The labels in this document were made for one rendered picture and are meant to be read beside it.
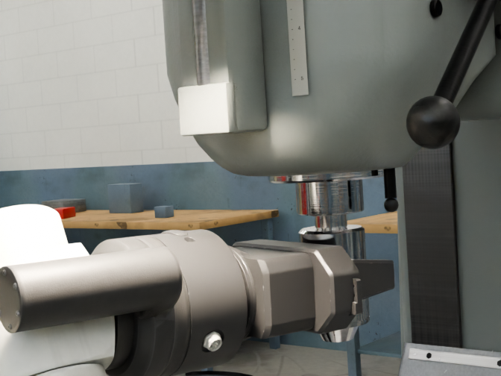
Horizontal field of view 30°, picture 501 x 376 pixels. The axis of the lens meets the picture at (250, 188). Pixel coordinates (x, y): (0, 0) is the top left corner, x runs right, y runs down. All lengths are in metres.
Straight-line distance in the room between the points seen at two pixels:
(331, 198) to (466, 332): 0.44
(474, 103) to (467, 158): 0.31
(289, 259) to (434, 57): 0.16
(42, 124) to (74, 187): 0.61
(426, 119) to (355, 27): 0.08
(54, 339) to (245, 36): 0.21
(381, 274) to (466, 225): 0.38
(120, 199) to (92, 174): 0.72
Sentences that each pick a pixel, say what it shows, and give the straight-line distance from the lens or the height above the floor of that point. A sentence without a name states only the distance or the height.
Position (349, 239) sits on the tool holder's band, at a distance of 0.65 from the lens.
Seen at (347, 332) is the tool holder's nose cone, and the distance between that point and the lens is 0.67.
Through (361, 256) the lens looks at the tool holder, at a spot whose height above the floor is 1.25.
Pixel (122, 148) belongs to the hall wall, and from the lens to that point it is 6.92.
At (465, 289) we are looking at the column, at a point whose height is 1.16.
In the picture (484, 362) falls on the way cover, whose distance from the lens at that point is 1.04.
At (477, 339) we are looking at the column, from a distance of 1.05.
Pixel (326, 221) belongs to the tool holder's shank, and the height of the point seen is 1.27.
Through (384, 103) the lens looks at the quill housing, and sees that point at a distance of 0.58.
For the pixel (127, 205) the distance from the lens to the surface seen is 6.45.
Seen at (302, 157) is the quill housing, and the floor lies 1.32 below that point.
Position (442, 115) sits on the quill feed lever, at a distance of 0.52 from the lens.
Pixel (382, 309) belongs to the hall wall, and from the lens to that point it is 5.65.
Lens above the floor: 1.34
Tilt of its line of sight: 3 degrees down
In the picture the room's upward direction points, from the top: 4 degrees counter-clockwise
